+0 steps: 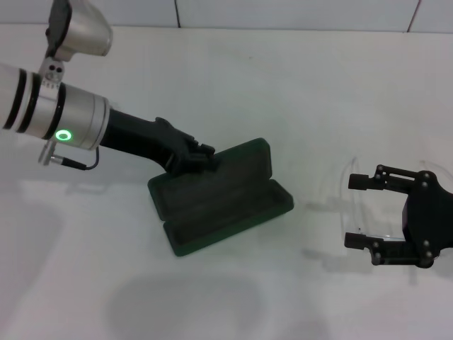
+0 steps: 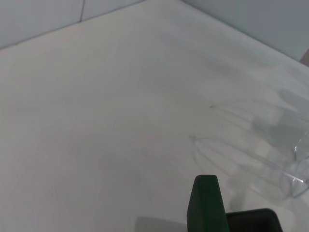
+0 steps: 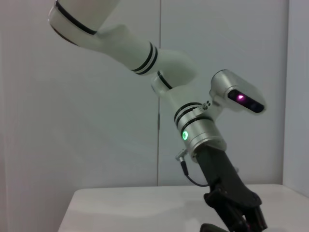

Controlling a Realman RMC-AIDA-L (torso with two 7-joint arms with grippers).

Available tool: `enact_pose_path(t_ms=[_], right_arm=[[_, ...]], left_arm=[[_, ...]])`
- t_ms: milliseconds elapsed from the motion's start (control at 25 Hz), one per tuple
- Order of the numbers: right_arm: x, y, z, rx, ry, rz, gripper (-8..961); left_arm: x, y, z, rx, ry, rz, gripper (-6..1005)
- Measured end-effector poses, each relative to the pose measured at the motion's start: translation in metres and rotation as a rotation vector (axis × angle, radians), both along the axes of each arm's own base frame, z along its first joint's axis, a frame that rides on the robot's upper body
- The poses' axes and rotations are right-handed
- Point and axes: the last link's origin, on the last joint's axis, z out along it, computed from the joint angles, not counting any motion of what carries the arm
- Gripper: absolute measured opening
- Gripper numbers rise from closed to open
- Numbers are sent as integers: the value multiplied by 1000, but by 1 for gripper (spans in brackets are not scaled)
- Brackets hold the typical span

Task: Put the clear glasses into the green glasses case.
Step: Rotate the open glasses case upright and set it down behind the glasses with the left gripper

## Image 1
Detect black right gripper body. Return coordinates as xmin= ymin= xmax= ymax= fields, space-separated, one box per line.
xmin=403 ymin=169 xmax=453 ymax=270

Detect green glasses case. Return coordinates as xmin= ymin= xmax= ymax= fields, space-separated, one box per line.
xmin=147 ymin=137 xmax=294 ymax=259

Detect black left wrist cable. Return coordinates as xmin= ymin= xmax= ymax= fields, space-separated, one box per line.
xmin=52 ymin=147 xmax=101 ymax=171

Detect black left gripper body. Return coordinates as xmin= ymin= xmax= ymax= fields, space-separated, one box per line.
xmin=101 ymin=108 xmax=199 ymax=176

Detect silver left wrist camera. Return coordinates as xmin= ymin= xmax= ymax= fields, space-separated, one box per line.
xmin=45 ymin=0 xmax=115 ymax=64

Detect clear white glasses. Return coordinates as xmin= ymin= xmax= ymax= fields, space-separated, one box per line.
xmin=338 ymin=157 xmax=440 ymax=244

